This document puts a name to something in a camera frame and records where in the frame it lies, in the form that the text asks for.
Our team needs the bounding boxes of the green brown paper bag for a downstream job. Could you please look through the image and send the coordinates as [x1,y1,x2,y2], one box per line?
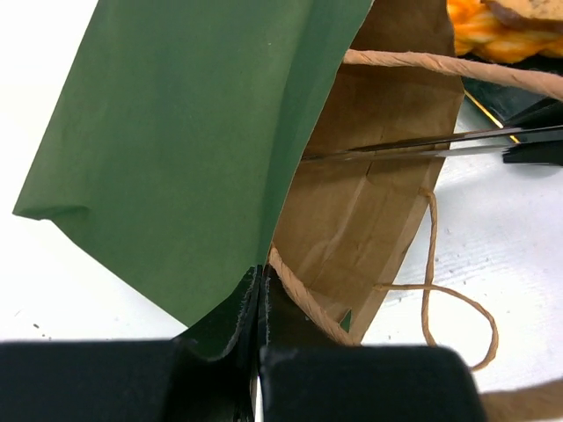
[11,0,563,422]

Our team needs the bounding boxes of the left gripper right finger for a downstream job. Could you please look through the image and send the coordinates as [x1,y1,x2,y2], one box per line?
[259,267,486,422]

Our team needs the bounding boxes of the dark green tray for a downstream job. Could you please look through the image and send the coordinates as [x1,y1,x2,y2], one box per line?
[462,55,562,143]

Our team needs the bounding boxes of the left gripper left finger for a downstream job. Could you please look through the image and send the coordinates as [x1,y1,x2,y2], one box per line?
[1,267,260,421]

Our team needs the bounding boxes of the orange twisted fake bread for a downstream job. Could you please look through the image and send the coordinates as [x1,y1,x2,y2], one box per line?
[447,1,562,64]

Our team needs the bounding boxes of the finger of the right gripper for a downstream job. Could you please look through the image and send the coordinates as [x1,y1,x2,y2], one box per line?
[502,142,563,166]
[506,98,563,127]

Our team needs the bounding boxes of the metal tongs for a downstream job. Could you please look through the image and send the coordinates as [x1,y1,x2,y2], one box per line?
[301,124,562,162]

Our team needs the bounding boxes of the beige fake toast slice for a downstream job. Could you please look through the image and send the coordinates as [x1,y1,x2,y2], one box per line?
[483,0,562,33]

